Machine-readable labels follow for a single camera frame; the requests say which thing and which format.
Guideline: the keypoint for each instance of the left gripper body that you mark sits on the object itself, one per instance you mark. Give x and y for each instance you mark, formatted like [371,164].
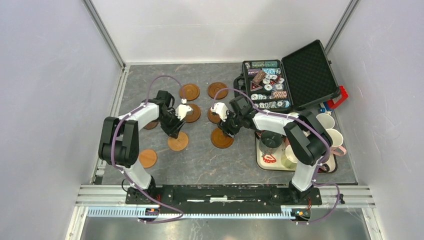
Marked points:
[170,123]

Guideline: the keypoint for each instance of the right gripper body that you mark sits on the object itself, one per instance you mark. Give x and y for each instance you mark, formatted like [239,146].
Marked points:
[232,124]

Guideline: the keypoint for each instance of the light cork coaster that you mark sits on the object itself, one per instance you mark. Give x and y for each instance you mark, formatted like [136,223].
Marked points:
[179,143]

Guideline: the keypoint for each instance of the wooden coaster four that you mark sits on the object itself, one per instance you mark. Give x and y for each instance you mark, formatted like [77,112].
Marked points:
[220,140]

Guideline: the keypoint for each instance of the dark walnut coaster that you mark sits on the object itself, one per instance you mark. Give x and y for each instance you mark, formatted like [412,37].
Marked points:
[151,125]

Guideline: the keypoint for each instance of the wooden coaster three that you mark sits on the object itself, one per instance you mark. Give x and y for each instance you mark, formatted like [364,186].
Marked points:
[213,117]

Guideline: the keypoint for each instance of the wooden coaster five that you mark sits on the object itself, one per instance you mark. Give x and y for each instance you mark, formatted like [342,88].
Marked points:
[194,115]

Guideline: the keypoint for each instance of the orange coaster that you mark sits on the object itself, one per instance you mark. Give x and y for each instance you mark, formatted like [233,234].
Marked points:
[147,158]

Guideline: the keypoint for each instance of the wooden coaster one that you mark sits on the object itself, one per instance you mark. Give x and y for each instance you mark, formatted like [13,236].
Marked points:
[189,91]

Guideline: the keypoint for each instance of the wooden coaster two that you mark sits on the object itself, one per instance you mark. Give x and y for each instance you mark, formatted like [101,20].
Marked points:
[218,90]

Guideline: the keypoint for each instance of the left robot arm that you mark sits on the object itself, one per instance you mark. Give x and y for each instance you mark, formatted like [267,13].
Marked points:
[119,141]

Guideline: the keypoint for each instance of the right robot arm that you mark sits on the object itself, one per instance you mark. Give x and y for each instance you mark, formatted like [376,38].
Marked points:
[308,139]

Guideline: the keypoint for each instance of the grey green mug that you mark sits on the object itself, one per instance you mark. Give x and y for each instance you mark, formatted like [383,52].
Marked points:
[269,142]

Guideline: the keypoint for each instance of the white serving tray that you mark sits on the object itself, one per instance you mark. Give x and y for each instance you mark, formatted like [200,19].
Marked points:
[273,162]

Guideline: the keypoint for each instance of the light green mug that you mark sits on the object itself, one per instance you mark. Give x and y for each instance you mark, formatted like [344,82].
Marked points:
[288,159]

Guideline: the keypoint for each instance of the black poker chip case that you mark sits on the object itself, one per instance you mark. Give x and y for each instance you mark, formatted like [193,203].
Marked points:
[299,80]

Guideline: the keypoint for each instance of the light blue mug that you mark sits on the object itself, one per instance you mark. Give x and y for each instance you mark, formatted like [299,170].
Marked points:
[326,120]

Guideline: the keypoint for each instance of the red plastic block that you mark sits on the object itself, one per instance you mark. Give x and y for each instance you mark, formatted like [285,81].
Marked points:
[335,102]

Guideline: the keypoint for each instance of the pink mug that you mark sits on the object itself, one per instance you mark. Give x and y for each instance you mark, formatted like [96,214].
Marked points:
[337,142]

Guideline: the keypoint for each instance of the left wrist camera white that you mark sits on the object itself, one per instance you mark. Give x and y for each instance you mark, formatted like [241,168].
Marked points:
[182,111]

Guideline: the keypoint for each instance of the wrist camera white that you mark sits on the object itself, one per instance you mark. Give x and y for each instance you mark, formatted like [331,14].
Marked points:
[220,109]
[182,111]

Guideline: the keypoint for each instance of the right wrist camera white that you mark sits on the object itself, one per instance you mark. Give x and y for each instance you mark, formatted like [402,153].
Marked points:
[220,109]

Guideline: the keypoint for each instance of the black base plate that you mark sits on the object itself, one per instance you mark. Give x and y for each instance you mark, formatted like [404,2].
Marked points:
[221,199]

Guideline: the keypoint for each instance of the aluminium frame rail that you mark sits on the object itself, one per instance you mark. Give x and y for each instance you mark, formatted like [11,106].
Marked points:
[109,201]

